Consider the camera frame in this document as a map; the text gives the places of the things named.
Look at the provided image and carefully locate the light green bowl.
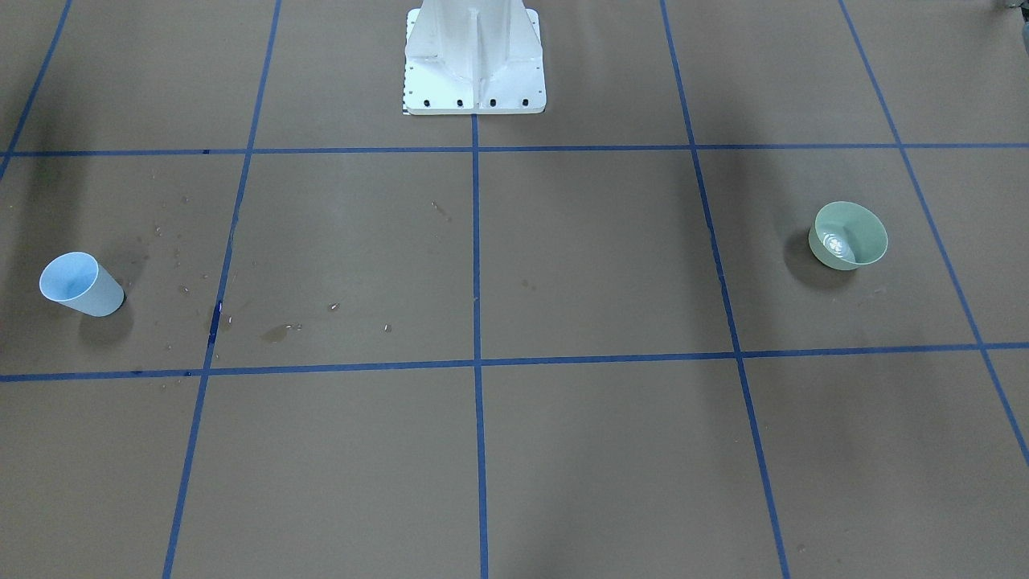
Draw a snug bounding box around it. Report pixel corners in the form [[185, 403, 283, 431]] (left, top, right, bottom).
[[808, 201, 889, 272]]

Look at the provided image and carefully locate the light blue plastic cup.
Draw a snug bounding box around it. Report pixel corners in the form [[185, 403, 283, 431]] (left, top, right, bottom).
[[38, 252, 125, 318]]

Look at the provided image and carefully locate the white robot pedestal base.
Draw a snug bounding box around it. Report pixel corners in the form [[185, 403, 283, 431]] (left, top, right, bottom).
[[402, 1, 547, 115]]

